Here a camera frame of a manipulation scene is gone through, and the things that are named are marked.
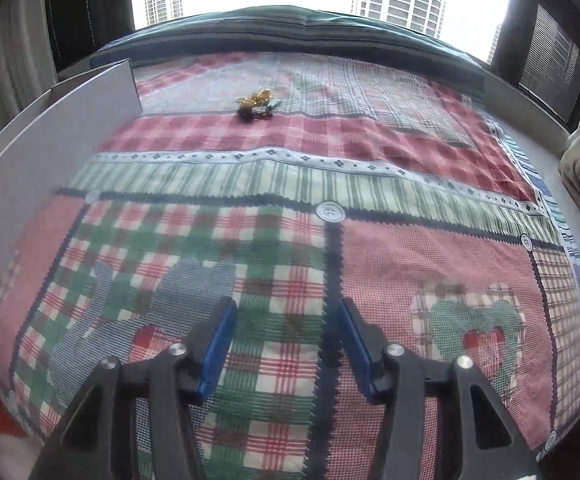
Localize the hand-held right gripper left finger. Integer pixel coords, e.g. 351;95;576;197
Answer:
30;296;239;480

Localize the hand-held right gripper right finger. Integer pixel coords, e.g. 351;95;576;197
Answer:
339;297;540;480

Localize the white cardboard box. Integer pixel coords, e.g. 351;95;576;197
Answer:
0;58;144;211

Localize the dark bead bracelet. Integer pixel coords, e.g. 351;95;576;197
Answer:
235;103;273;121

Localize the gold bead bracelet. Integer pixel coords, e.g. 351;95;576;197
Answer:
242;88;275;109

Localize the plaid patchwork blanket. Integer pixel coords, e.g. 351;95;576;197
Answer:
0;50;580;480

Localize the slim grey high-rise building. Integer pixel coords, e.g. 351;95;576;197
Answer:
142;0;184;27

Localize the dark teal striped cloth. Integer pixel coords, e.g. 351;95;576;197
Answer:
95;5;488;78

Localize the grey window screen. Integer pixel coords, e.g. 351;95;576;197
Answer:
518;4;580;117

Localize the black window frame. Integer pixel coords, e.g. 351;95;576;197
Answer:
44;0;580;128

